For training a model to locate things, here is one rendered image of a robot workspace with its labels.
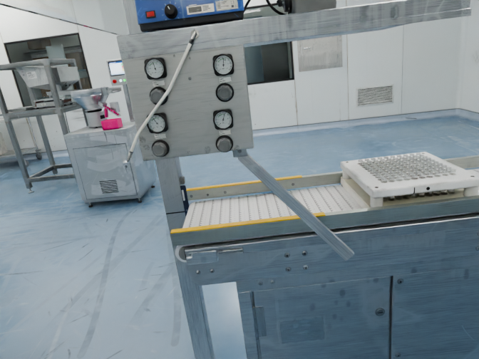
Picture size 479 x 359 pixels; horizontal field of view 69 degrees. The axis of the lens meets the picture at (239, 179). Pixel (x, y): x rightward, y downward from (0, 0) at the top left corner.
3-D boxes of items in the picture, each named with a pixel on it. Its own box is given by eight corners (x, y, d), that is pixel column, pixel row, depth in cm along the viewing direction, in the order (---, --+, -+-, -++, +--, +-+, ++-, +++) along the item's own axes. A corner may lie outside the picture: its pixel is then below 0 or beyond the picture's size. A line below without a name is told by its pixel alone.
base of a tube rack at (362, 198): (372, 219, 79) (372, 209, 78) (340, 184, 102) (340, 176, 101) (481, 206, 78) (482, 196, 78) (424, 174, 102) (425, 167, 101)
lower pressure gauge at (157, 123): (148, 134, 65) (144, 115, 64) (150, 133, 67) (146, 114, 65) (168, 132, 65) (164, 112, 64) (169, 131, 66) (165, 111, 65)
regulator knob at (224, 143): (216, 156, 66) (213, 133, 64) (217, 152, 68) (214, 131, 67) (234, 154, 65) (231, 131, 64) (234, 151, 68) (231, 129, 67)
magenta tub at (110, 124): (102, 130, 327) (100, 121, 324) (107, 128, 338) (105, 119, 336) (118, 128, 326) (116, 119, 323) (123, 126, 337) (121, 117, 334)
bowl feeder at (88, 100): (73, 132, 343) (62, 92, 331) (90, 125, 377) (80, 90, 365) (120, 126, 338) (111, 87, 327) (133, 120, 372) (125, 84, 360)
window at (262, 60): (211, 89, 583) (200, 13, 547) (211, 89, 585) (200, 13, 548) (294, 79, 570) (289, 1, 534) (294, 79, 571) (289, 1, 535)
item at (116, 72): (119, 124, 360) (105, 60, 340) (122, 122, 369) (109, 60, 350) (140, 121, 358) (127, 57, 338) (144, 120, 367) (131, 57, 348)
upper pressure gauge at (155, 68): (146, 80, 62) (142, 58, 61) (147, 80, 63) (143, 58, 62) (167, 78, 62) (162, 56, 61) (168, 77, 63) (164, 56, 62)
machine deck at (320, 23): (120, 59, 62) (115, 35, 61) (162, 61, 98) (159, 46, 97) (471, 15, 61) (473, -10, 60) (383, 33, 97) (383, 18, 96)
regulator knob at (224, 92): (216, 104, 63) (212, 78, 61) (217, 102, 65) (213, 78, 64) (234, 102, 63) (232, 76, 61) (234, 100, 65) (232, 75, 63)
